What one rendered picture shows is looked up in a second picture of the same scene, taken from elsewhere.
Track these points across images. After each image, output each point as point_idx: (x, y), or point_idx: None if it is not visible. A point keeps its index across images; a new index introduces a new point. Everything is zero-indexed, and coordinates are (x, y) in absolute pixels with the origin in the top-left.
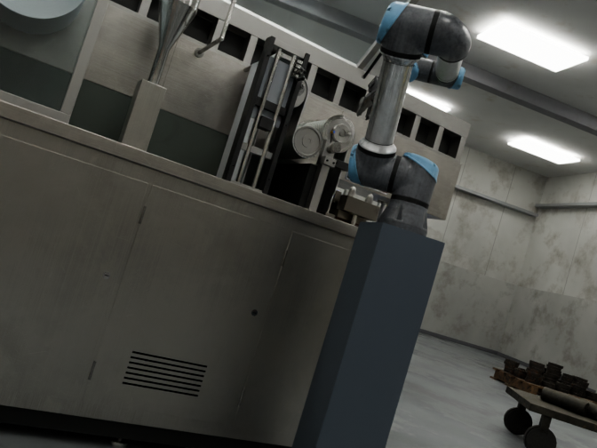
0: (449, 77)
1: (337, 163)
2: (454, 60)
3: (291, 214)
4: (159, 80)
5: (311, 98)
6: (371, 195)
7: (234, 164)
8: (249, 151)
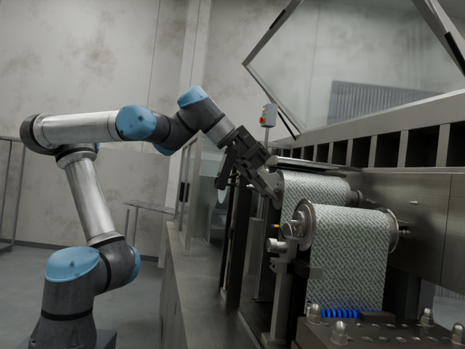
0: (102, 139)
1: (293, 266)
2: (38, 147)
3: (180, 321)
4: (259, 215)
5: (404, 174)
6: (335, 323)
7: (220, 273)
8: (226, 260)
